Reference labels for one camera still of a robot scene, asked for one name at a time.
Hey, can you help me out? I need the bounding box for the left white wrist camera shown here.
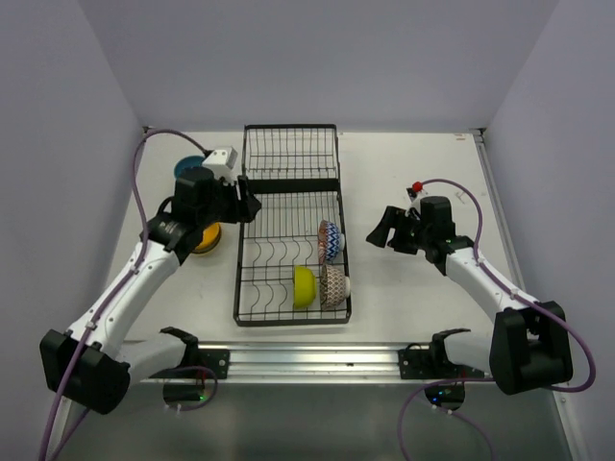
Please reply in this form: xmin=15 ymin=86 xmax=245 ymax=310
xmin=202 ymin=147 xmax=238 ymax=183

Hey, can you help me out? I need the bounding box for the blue zigzag patterned bowl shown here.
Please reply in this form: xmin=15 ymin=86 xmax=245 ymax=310
xmin=318 ymin=220 xmax=346 ymax=264

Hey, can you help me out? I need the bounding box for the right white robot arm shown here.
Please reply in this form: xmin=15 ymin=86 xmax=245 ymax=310
xmin=366 ymin=196 xmax=574 ymax=395

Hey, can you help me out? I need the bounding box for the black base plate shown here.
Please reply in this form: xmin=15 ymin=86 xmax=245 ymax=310
xmin=198 ymin=349 xmax=231 ymax=379
xmin=397 ymin=343 xmax=449 ymax=380

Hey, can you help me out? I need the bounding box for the orange ceramic bowl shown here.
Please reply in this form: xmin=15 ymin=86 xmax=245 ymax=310
xmin=193 ymin=223 xmax=222 ymax=251

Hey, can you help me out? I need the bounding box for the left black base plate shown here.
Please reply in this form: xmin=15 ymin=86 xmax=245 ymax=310
xmin=198 ymin=349 xmax=231 ymax=379

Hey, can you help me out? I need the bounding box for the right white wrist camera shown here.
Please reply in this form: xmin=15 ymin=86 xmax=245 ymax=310
xmin=406 ymin=182 xmax=428 ymax=212

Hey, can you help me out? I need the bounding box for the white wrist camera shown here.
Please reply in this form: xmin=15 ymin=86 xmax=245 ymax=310
xmin=202 ymin=147 xmax=238 ymax=183
xmin=406 ymin=182 xmax=428 ymax=212

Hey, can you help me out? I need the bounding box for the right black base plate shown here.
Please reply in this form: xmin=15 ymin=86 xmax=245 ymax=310
xmin=397 ymin=343 xmax=449 ymax=380

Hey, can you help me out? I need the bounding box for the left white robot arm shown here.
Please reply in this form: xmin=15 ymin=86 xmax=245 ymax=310
xmin=39 ymin=166 xmax=261 ymax=415

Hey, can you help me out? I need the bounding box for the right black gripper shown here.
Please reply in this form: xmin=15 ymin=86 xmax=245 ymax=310
xmin=366 ymin=204 xmax=431 ymax=254

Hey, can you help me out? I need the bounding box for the brown scale patterned bowl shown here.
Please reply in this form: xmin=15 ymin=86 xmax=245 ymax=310
xmin=320 ymin=264 xmax=351 ymax=310

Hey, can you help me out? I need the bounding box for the aluminium mounting rail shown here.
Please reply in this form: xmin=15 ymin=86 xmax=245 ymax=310
xmin=138 ymin=339 xmax=486 ymax=385

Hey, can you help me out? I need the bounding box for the pale grey-green bowl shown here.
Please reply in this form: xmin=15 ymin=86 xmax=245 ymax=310
xmin=190 ymin=246 xmax=218 ymax=257

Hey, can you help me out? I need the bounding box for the black wire dish rack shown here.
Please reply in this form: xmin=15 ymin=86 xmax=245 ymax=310
xmin=234 ymin=124 xmax=352 ymax=328

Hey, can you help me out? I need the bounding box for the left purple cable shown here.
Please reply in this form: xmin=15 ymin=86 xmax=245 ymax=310
xmin=37 ymin=128 xmax=217 ymax=461

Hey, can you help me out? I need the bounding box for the lime yellow bowl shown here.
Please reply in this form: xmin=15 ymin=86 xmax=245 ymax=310
xmin=293 ymin=266 xmax=317 ymax=309

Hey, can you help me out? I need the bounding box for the blue ceramic bowl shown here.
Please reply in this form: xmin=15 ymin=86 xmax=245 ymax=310
xmin=173 ymin=156 xmax=205 ymax=179

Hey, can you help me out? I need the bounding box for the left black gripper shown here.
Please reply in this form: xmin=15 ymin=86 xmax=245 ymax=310
xmin=198 ymin=175 xmax=260 ymax=228

